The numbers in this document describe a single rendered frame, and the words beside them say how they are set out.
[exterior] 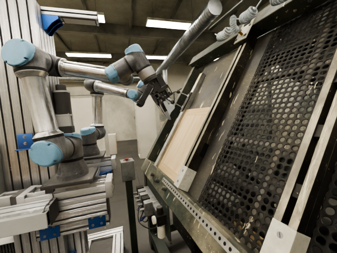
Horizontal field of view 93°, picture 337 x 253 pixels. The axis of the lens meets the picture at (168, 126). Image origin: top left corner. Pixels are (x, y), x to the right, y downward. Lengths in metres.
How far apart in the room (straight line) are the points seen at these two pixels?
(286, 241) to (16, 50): 1.09
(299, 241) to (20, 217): 0.99
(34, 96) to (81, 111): 2.70
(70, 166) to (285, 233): 0.90
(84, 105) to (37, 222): 2.79
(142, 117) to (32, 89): 4.27
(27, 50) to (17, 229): 0.72
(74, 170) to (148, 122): 4.19
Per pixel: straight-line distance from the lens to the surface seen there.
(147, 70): 0.74
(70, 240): 1.45
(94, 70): 0.92
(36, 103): 0.87
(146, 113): 5.02
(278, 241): 0.58
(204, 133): 0.96
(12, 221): 1.00
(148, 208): 1.19
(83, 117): 3.54
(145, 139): 5.06
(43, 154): 0.85
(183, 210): 0.91
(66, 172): 0.98
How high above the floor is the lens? 1.34
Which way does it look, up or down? 4 degrees down
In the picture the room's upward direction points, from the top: 4 degrees counter-clockwise
